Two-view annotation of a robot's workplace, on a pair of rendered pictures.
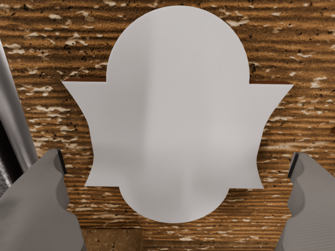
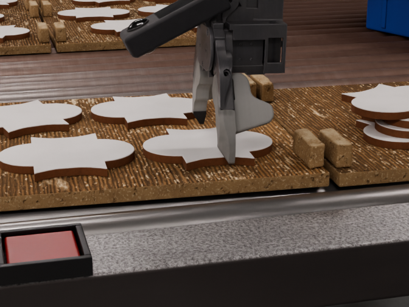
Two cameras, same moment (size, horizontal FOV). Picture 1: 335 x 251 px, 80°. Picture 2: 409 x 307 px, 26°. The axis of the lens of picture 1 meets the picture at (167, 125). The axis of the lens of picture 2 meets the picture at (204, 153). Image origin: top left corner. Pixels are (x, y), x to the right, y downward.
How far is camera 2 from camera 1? 93 cm
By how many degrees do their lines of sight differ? 68
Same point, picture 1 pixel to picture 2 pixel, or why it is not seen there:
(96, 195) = (269, 164)
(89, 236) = (304, 156)
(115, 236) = (297, 150)
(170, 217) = (265, 139)
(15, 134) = (244, 202)
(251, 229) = (269, 128)
